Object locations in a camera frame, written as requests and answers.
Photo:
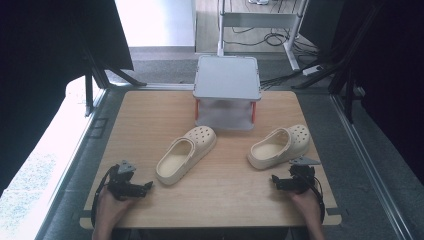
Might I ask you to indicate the white metal desk frame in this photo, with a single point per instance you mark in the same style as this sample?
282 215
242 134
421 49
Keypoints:
256 20

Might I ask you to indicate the person's left hand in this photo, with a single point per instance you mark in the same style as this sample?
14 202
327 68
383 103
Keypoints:
111 208

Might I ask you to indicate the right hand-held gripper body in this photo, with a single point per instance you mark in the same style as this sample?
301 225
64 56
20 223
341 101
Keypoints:
301 176

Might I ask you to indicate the grey two-tier shoe rack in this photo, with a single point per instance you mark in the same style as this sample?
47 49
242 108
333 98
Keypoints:
227 78

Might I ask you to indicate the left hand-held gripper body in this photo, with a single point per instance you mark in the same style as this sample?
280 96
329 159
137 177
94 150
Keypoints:
121 181

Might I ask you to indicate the person's right hand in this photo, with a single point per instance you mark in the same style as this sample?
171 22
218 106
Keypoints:
306 206

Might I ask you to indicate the black curtain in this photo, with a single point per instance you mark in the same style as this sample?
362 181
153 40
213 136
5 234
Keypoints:
390 66
43 66

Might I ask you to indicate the black metal stand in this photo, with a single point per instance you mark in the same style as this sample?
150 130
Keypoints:
343 76
100 76

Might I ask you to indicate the white power strip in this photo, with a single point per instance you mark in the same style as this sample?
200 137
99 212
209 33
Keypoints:
312 70

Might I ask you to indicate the cream clog shoe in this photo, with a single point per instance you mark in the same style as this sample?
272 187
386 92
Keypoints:
280 146
186 155

